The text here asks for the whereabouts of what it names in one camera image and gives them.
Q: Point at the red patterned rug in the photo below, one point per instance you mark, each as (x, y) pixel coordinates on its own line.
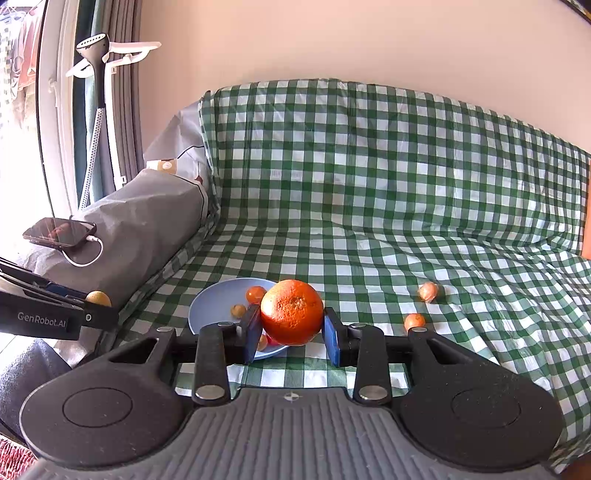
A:
(14, 454)

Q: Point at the green white checkered cloth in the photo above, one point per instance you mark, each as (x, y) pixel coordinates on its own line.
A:
(369, 184)

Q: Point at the white window frame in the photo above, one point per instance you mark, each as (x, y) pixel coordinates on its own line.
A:
(60, 138)

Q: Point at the black smartphone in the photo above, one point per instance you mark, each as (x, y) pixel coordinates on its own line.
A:
(60, 232)

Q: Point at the small red plum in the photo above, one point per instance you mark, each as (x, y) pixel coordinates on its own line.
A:
(273, 342)

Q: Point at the orange tangerine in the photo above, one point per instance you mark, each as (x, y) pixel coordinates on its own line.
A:
(291, 314)
(414, 321)

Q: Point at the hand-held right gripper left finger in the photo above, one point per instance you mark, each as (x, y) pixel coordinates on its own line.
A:
(251, 337)

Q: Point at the black garment steamer head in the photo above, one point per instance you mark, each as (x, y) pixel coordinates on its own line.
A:
(94, 48)

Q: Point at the small yellow longan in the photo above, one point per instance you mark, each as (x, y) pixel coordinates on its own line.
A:
(99, 298)
(262, 342)
(238, 310)

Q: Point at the hanging laundry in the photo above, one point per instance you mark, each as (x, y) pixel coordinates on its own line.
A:
(18, 41)

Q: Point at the dark grey cloth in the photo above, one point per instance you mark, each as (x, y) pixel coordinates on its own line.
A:
(27, 387)

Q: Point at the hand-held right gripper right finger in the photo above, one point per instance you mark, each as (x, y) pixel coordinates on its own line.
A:
(333, 339)

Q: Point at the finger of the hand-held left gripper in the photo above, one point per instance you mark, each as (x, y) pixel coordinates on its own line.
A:
(60, 289)

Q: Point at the light blue plate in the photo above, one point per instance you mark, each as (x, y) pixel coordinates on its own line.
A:
(212, 304)

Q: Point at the white garment steamer stand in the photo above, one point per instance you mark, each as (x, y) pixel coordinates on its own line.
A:
(138, 46)

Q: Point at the small red tomato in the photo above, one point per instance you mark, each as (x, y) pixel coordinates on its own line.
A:
(255, 294)

